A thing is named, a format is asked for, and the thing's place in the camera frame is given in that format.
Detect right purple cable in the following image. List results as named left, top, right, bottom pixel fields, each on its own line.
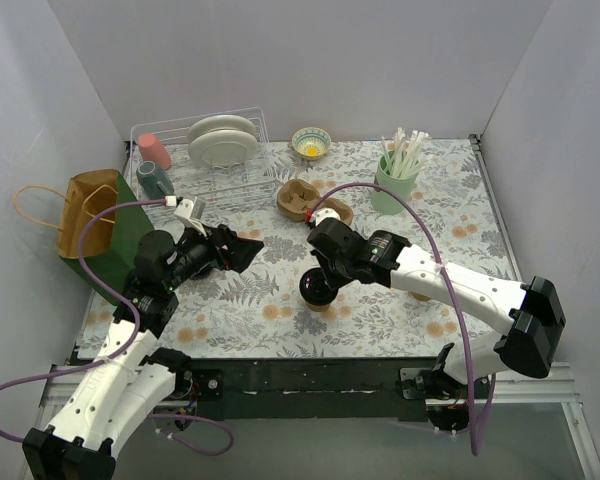
left=312, top=181, right=496, bottom=456

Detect front white plate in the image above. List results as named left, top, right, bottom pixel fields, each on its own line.
left=188, top=129, right=258, bottom=167

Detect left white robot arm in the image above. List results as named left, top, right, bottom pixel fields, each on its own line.
left=23, top=225, right=264, bottom=479

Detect cardboard cup carrier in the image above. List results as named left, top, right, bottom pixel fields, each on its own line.
left=276, top=179, right=353, bottom=225

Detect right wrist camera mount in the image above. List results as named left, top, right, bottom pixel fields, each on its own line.
left=305, top=208, right=341, bottom=228

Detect white plate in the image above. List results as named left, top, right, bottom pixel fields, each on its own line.
left=188, top=129, right=258, bottom=167
left=186, top=114, right=256, bottom=143

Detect stacked brown paper cups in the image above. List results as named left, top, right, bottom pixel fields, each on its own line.
left=410, top=292, right=431, bottom=302

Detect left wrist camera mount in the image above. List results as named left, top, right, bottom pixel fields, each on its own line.
left=165, top=195, right=206, bottom=236

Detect black cup lid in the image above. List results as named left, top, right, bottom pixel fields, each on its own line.
left=299, top=268, right=338, bottom=304

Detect grey-green mug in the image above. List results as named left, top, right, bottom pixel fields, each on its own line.
left=136, top=161, right=174, bottom=200

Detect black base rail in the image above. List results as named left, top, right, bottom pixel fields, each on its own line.
left=64, top=355, right=481, bottom=424

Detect brown paper coffee cup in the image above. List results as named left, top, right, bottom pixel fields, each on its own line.
left=305, top=301, right=331, bottom=312

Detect white wire dish rack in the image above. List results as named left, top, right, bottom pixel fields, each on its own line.
left=125, top=107, right=276, bottom=213

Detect pink cup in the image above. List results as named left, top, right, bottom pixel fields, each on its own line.
left=136, top=133, right=172, bottom=170

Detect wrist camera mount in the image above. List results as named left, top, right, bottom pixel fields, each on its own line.
left=305, top=208, right=341, bottom=228
left=165, top=195, right=206, bottom=236

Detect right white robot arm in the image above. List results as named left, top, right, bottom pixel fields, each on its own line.
left=300, top=218, right=566, bottom=399

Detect rear white plate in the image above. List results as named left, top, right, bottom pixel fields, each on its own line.
left=186, top=114, right=256, bottom=143

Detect patterned small bowl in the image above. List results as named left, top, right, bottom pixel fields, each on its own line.
left=291, top=127, right=332, bottom=161

